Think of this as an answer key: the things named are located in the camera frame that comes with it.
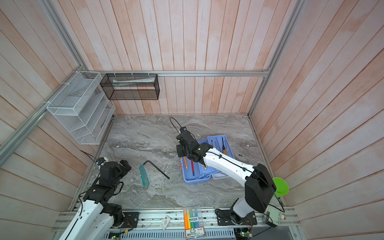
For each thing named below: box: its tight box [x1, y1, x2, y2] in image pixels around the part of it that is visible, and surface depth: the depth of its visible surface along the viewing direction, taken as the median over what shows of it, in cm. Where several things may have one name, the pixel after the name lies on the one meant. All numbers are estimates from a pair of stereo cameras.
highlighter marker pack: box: [183, 206, 205, 240], surface depth 73 cm
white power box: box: [265, 204, 287, 226], surface depth 70 cm
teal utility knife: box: [139, 165, 150, 190], surface depth 88 cm
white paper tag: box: [159, 215, 171, 230], surface depth 73 cm
